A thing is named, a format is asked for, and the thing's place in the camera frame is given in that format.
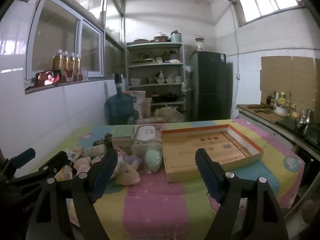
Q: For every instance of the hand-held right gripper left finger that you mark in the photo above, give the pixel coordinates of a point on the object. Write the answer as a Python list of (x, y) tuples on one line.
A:
[(105, 172)]

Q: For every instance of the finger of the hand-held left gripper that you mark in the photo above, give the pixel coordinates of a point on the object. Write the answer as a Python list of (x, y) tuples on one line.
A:
[(26, 153), (58, 161)]

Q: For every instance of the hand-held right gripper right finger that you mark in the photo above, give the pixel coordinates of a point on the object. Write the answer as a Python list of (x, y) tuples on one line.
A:
[(208, 175)]

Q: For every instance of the beige plush rabbit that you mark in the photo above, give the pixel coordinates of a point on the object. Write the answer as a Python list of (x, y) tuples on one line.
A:
[(128, 175)]

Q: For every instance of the purple plush toy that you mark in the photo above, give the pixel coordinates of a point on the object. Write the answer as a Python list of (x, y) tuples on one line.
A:
[(130, 158)]

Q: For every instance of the clear plastic bag with food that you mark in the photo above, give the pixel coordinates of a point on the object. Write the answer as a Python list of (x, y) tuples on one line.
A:
[(153, 160)]

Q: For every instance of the pink plush toy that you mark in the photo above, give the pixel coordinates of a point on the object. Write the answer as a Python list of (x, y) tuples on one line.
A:
[(82, 163)]

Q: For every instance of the dark patterned cloth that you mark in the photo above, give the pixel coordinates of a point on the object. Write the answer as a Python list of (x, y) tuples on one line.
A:
[(102, 140)]

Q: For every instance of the green lidded box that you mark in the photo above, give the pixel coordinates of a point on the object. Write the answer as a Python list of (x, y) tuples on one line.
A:
[(122, 132)]

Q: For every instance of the tissue pack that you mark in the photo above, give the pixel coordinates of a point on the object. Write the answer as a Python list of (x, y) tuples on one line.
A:
[(146, 136)]

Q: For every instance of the blue water jug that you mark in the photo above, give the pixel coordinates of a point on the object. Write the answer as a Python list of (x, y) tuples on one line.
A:
[(120, 107)]

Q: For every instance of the plastic bag of food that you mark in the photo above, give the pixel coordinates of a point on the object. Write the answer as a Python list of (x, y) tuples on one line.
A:
[(170, 115)]

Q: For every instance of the kitchen counter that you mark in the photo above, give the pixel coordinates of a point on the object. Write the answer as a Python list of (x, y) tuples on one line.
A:
[(260, 116)]

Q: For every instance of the smartphone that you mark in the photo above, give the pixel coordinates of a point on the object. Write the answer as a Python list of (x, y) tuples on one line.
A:
[(48, 78)]

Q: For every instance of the white sack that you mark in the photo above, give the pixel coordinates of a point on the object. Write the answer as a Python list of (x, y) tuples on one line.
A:
[(141, 102)]

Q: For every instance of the wooden chopping board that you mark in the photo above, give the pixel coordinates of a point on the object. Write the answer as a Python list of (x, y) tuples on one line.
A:
[(260, 108)]

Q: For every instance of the black pot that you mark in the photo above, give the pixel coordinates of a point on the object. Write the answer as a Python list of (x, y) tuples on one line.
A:
[(170, 97)]

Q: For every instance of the dark refrigerator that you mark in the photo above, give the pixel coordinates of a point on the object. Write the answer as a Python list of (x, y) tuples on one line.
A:
[(211, 87)]

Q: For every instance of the amber drink bottle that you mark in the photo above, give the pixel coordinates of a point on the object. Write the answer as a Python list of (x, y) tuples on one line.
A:
[(57, 65), (71, 67), (78, 67), (65, 67)]

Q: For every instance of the black gas stove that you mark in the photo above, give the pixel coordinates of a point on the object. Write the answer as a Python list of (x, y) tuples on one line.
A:
[(290, 125)]

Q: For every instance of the white bowl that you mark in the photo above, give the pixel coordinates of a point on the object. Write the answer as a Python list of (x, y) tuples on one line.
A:
[(281, 112)]

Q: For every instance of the row of condiment bottles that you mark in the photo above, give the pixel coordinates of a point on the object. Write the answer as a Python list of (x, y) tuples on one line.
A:
[(282, 98)]

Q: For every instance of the metal kettle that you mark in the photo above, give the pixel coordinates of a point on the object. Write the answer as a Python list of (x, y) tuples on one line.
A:
[(303, 121)]

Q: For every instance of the grey metal shelf rack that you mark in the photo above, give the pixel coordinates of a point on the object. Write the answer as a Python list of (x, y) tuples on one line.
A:
[(155, 65)]

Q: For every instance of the sliding window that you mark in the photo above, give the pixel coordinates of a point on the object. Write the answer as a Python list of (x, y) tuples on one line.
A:
[(62, 35)]

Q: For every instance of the glass jar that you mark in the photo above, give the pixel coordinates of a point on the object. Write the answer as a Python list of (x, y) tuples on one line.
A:
[(199, 45)]

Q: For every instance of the teal canister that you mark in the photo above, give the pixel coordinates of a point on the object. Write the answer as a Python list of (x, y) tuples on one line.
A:
[(176, 37)]

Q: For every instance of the lidded cooking pot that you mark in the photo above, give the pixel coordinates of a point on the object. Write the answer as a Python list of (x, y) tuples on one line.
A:
[(161, 38)]

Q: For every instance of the wall socket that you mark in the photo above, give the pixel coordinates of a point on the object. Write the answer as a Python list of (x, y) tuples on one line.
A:
[(238, 76)]

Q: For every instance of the cardboard wall panel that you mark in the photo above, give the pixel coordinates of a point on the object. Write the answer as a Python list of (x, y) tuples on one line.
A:
[(295, 77)]

